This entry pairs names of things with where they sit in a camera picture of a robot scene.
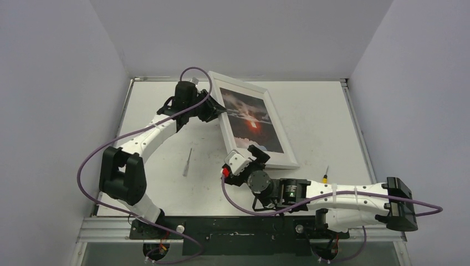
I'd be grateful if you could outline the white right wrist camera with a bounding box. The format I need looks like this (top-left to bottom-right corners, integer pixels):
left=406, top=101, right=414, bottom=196
left=224, top=150, right=252, bottom=176

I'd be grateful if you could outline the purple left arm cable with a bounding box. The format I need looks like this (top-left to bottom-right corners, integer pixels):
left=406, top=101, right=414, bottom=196
left=76, top=66, right=214, bottom=266

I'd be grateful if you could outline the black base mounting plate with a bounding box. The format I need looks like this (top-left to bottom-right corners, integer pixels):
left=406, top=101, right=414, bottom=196
left=129, top=216, right=350, bottom=256

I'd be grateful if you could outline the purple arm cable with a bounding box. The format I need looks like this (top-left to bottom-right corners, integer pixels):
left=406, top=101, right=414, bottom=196
left=76, top=66, right=214, bottom=266
left=221, top=174, right=443, bottom=264

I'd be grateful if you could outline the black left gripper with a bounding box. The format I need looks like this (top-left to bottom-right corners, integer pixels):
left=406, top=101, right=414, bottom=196
left=187, top=90, right=227, bottom=122

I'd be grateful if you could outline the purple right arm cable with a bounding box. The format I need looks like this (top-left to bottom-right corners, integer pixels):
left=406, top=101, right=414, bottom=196
left=221, top=174, right=443, bottom=264

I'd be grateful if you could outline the aluminium table front rail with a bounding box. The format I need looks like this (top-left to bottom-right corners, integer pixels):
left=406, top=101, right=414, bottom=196
left=76, top=217, right=407, bottom=243

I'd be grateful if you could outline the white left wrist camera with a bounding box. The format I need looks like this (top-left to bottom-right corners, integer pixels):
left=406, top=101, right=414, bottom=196
left=191, top=77, right=199, bottom=85

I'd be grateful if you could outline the yellow handle screwdriver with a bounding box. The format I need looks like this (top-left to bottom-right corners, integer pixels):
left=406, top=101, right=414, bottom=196
left=322, top=165, right=329, bottom=184

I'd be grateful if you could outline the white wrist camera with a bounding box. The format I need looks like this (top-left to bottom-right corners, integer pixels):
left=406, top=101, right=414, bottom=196
left=224, top=150, right=252, bottom=176
left=191, top=77, right=199, bottom=85

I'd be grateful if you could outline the clear handle screwdriver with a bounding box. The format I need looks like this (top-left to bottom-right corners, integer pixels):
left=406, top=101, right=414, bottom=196
left=183, top=148, right=193, bottom=177

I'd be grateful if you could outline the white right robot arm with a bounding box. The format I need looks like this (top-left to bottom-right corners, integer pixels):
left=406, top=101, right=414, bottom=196
left=221, top=145, right=418, bottom=238

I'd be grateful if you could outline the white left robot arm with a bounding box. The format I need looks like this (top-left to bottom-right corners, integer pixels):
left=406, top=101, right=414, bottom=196
left=99, top=81, right=226, bottom=239

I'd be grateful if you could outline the white picture frame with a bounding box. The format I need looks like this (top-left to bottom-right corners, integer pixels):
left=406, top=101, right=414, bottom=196
left=208, top=71, right=299, bottom=169

